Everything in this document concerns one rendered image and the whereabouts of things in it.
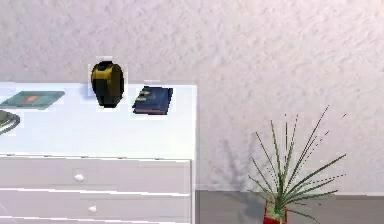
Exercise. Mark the teal flat book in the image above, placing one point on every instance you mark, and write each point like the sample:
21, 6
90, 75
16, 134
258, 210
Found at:
31, 99

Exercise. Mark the green plant in red pot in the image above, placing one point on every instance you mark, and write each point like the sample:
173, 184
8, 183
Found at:
283, 186

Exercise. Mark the black and gold vase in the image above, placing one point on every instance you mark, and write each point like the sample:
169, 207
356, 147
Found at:
107, 85

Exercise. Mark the white chest of drawers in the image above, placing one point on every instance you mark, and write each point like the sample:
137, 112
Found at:
100, 140

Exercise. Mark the dark blue book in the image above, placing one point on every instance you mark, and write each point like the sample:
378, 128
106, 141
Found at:
154, 100

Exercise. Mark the grey round dish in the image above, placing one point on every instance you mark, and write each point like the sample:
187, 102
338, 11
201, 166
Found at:
6, 120

